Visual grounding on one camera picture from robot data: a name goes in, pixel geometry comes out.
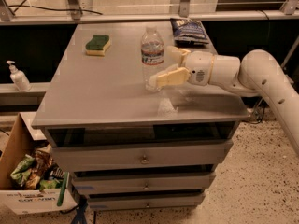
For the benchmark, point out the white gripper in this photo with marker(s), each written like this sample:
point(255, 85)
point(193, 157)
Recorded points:
point(198, 67)

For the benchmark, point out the clear plastic water bottle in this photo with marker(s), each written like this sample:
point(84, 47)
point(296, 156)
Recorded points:
point(152, 55)

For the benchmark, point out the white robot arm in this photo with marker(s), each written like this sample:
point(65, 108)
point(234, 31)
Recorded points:
point(257, 74)

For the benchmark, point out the white pump soap bottle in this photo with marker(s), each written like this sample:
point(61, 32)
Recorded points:
point(18, 77)

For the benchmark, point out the blue chip bag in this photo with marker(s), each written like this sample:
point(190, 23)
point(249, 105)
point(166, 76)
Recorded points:
point(188, 31)

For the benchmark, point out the green and yellow sponge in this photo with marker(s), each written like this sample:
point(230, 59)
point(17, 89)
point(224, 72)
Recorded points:
point(98, 45)

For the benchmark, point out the grey drawer cabinet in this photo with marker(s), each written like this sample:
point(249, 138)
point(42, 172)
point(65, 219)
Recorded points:
point(101, 100)

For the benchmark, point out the bottom drawer with knob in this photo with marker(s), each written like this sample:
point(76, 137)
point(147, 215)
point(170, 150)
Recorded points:
point(147, 200)

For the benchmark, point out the drawer with knob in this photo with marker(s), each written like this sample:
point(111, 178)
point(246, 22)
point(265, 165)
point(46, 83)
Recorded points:
point(138, 183)
point(147, 155)
point(147, 200)

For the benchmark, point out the top drawer with knob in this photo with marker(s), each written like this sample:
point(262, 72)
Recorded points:
point(147, 155)

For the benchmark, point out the middle drawer with knob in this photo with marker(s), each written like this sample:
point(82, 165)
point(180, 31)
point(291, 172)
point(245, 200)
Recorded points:
point(138, 183)

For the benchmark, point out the brown snack bag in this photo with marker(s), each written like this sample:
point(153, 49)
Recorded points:
point(43, 161)

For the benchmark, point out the green marker pen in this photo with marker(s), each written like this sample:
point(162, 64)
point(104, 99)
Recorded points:
point(62, 191)

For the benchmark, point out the cardboard box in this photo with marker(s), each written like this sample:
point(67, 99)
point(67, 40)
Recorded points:
point(22, 140)

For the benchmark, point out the green snack bag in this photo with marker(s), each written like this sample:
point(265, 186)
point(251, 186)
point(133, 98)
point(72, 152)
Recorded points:
point(22, 171)

